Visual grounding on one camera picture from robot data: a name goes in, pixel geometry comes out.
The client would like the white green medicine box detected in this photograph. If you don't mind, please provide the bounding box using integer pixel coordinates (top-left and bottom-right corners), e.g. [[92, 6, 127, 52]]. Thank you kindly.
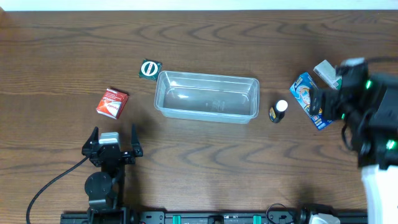
[[313, 60, 342, 90]]

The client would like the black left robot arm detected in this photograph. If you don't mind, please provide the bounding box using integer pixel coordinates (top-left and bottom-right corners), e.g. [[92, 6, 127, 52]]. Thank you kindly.
[[81, 126, 143, 223]]

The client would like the clear plastic container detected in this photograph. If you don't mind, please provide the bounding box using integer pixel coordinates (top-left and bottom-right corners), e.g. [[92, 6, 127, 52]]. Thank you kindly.
[[154, 71, 260, 124]]

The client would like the green square box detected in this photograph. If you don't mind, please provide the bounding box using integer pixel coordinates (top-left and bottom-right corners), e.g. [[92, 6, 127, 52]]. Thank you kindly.
[[139, 58, 162, 81]]

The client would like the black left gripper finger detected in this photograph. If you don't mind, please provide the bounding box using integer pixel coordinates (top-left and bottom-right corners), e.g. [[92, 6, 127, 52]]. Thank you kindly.
[[89, 126, 99, 144], [131, 124, 140, 146]]

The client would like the red Panadol box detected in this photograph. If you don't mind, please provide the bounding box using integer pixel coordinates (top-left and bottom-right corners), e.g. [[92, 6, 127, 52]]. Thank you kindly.
[[96, 88, 129, 119]]

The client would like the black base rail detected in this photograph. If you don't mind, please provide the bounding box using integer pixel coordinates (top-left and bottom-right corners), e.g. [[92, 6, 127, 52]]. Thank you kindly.
[[60, 211, 369, 224]]

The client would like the small dark bottle white cap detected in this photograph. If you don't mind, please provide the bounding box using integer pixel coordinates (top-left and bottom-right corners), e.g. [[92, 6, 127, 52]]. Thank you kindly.
[[269, 100, 288, 123]]

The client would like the blue medicine box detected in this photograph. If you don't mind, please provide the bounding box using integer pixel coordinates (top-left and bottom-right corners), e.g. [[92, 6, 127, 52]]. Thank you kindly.
[[290, 72, 332, 130]]

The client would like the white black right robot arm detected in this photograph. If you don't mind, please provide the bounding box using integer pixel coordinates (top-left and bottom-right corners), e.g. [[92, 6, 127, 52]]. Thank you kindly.
[[310, 63, 397, 223]]

